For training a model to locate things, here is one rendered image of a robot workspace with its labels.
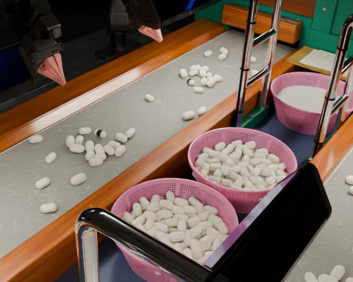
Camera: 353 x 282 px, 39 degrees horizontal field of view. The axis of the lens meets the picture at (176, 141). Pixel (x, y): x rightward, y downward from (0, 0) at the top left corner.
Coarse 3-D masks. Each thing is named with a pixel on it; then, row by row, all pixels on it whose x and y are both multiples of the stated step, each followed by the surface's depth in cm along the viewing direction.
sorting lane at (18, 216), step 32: (224, 32) 194; (192, 64) 170; (224, 64) 171; (256, 64) 172; (128, 96) 149; (160, 96) 150; (192, 96) 151; (224, 96) 152; (64, 128) 133; (96, 128) 134; (128, 128) 135; (160, 128) 136; (0, 160) 121; (32, 160) 121; (64, 160) 122; (128, 160) 123; (0, 192) 111; (32, 192) 111; (64, 192) 112; (0, 224) 103; (32, 224) 103; (0, 256) 96
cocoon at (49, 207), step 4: (44, 204) 106; (48, 204) 106; (52, 204) 106; (40, 208) 105; (44, 208) 105; (48, 208) 105; (52, 208) 105; (56, 208) 106; (44, 212) 105; (48, 212) 106
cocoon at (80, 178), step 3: (78, 174) 114; (81, 174) 114; (84, 174) 115; (72, 177) 113; (75, 177) 113; (78, 177) 113; (81, 177) 114; (84, 177) 114; (72, 180) 113; (75, 180) 113; (78, 180) 113; (81, 180) 114; (84, 180) 114; (72, 183) 113; (75, 183) 113; (78, 183) 113
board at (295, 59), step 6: (306, 48) 176; (312, 48) 177; (294, 54) 172; (300, 54) 172; (306, 54) 172; (288, 60) 168; (294, 60) 167; (300, 66) 166; (306, 66) 165; (312, 66) 164; (324, 72) 162; (330, 72) 161; (342, 78) 159
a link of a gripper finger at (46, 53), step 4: (40, 52) 126; (44, 52) 127; (48, 52) 128; (56, 52) 129; (36, 56) 125; (40, 56) 126; (44, 56) 126; (48, 56) 127; (52, 56) 129; (56, 56) 128; (60, 56) 129; (36, 60) 125; (40, 60) 126; (56, 60) 129; (60, 60) 129; (60, 64) 129; (60, 68) 129; (52, 72) 132; (56, 76) 131; (64, 80) 130; (64, 84) 131
